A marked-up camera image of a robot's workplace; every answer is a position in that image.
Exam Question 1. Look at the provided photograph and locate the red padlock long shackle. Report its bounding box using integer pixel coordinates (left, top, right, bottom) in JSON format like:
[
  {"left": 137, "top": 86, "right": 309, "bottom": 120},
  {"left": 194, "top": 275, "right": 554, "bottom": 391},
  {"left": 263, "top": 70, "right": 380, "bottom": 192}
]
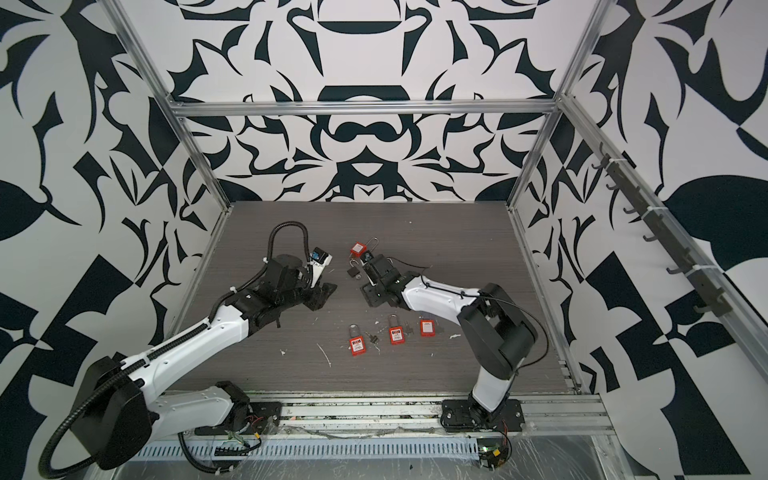
[{"left": 419, "top": 318, "right": 436, "bottom": 337}]

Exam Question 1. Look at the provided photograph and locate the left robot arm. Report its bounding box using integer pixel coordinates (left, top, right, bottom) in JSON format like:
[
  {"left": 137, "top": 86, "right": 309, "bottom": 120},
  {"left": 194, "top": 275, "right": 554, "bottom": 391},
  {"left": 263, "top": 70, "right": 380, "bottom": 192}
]
[{"left": 70, "top": 248, "right": 336, "bottom": 470}]

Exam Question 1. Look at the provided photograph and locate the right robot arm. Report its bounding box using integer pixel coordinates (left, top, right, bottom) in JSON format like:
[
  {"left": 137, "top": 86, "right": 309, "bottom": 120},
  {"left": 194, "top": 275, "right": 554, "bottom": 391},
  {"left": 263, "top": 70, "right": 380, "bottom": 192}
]
[{"left": 361, "top": 252, "right": 538, "bottom": 432}]

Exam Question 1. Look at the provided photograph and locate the black padlock left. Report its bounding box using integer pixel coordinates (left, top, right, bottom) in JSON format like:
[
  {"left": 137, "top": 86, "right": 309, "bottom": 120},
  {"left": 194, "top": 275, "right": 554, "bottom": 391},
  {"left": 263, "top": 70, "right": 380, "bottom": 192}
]
[{"left": 347, "top": 261, "right": 361, "bottom": 280}]

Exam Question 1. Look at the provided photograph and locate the grey hook rack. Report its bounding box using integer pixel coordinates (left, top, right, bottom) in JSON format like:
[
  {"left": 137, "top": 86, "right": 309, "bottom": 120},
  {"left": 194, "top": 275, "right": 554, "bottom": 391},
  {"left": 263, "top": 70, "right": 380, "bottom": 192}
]
[{"left": 594, "top": 146, "right": 733, "bottom": 317}]

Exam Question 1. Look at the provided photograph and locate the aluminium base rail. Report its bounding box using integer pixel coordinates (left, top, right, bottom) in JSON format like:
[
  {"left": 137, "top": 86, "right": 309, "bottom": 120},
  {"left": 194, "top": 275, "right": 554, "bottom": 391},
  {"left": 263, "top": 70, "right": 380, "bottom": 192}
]
[{"left": 251, "top": 392, "right": 615, "bottom": 437}]

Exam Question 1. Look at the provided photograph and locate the white cable duct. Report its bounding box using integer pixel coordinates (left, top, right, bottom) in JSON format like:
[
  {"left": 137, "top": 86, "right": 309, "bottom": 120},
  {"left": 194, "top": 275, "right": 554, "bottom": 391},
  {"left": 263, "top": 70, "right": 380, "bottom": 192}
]
[{"left": 128, "top": 436, "right": 481, "bottom": 462}]

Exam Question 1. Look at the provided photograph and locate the aluminium cage frame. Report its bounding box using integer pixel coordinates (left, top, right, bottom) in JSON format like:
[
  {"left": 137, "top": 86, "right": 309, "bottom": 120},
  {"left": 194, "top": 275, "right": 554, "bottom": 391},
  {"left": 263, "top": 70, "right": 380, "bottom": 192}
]
[{"left": 105, "top": 1, "right": 767, "bottom": 373}]

